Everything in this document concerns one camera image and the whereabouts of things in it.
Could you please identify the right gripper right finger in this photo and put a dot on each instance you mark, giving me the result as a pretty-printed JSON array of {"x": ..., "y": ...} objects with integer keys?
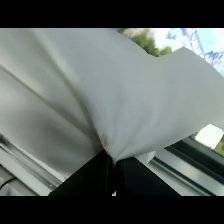
[{"x": 143, "y": 181}]

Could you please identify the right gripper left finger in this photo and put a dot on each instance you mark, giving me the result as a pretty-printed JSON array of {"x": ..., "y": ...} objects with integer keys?
[{"x": 90, "y": 180}]

